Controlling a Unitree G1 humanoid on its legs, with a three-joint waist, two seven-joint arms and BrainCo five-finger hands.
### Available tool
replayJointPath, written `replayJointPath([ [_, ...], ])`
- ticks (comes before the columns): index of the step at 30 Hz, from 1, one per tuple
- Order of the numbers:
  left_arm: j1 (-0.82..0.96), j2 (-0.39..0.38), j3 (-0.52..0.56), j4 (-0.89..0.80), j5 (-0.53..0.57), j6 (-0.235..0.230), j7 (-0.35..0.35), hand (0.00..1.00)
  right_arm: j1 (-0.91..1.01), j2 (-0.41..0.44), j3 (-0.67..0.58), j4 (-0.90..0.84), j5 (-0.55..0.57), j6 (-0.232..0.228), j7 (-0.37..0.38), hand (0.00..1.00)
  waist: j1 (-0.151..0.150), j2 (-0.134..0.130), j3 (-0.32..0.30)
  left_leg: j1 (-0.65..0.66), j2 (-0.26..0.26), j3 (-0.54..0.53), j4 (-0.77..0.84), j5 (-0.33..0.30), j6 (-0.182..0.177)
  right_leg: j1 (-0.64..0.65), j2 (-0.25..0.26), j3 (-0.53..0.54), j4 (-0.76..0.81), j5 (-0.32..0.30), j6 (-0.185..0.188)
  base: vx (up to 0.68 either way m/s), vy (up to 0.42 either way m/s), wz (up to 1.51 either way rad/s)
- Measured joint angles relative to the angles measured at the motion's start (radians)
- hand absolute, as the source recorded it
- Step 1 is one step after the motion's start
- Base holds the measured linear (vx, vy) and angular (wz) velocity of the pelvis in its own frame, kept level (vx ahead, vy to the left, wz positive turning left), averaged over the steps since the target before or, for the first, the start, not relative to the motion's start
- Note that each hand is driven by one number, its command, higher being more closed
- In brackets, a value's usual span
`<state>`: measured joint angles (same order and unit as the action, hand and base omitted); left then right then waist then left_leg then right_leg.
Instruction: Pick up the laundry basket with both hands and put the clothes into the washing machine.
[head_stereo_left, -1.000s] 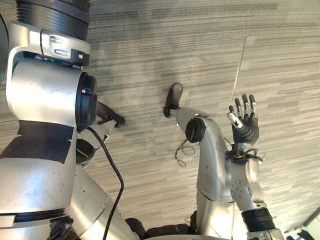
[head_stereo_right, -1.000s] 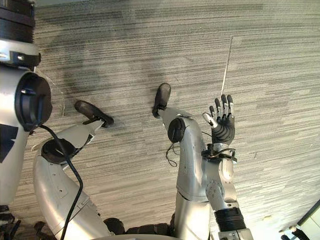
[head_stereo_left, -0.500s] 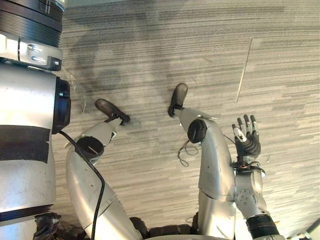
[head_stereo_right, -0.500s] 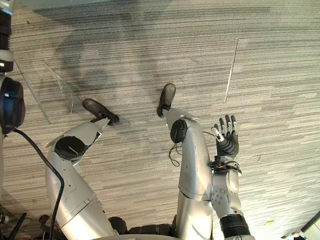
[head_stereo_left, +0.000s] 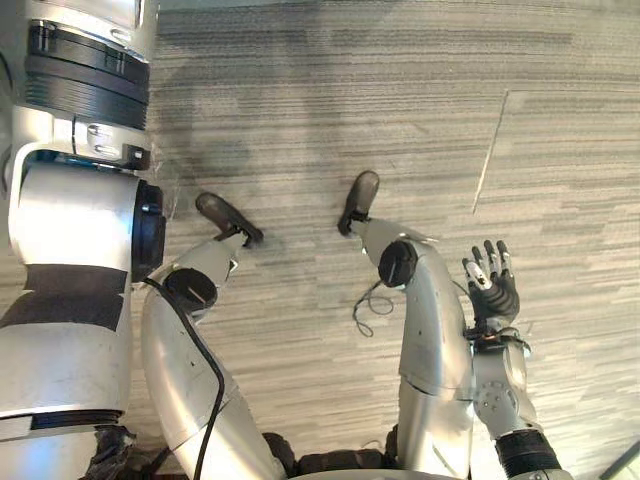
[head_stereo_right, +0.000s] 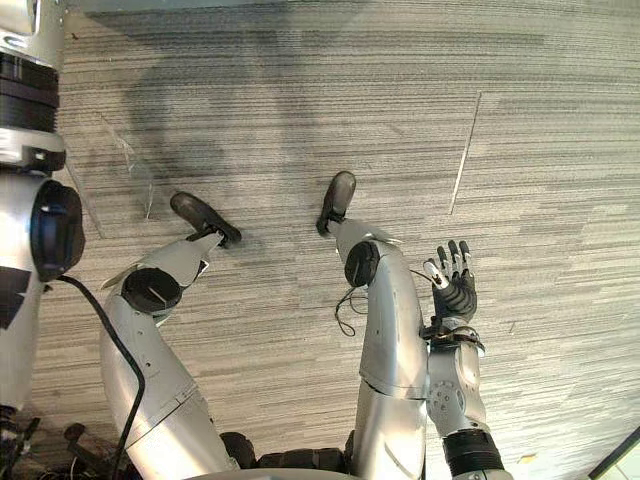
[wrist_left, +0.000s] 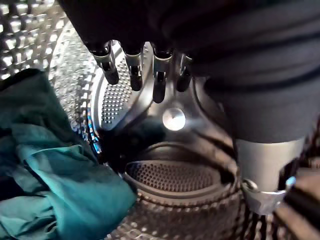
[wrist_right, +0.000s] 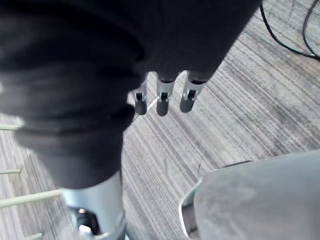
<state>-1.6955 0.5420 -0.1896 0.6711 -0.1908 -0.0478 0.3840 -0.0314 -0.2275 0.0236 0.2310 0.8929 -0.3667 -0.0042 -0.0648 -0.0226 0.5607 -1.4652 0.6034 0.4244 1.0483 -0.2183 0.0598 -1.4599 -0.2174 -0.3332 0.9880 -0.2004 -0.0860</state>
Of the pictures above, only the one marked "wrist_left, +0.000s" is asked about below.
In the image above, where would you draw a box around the teal green garment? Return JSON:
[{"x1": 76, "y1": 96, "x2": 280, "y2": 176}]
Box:
[{"x1": 0, "y1": 68, "x2": 138, "y2": 240}]

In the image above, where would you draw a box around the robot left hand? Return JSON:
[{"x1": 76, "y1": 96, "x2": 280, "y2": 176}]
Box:
[{"x1": 57, "y1": 0, "x2": 320, "y2": 216}]

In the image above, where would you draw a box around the steel washing machine drum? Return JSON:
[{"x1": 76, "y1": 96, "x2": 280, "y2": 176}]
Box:
[{"x1": 0, "y1": 0, "x2": 320, "y2": 240}]

